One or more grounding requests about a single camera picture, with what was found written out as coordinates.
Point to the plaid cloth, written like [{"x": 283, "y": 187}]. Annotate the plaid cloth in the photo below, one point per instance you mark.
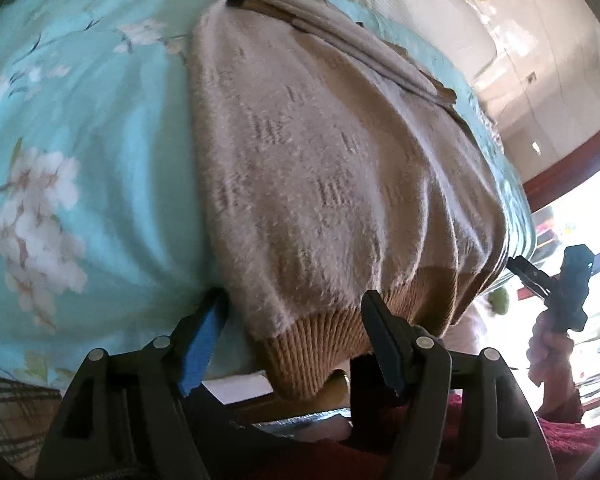
[{"x": 10, "y": 410}]

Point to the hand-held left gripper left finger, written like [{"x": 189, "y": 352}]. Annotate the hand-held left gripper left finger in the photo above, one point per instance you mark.
[{"x": 202, "y": 340}]

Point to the red cloth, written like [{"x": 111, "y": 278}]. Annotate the red cloth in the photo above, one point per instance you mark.
[{"x": 555, "y": 440}]

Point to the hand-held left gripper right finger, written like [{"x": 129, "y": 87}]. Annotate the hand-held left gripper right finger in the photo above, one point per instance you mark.
[{"x": 382, "y": 345}]

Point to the turquoise floral bedsheet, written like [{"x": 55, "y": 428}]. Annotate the turquoise floral bedsheet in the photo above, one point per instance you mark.
[{"x": 105, "y": 160}]

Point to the wooden door frame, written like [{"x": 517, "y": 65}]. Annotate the wooden door frame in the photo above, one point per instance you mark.
[{"x": 570, "y": 170}]

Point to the person's right hand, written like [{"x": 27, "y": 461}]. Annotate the person's right hand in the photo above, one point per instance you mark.
[{"x": 547, "y": 345}]

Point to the person's right forearm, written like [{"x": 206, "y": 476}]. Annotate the person's right forearm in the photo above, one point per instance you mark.
[{"x": 562, "y": 400}]

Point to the beige knit sweater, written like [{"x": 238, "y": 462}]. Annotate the beige knit sweater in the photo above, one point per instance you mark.
[{"x": 330, "y": 185}]

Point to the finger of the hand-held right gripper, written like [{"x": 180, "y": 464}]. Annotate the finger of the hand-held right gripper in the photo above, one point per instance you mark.
[{"x": 530, "y": 272}]

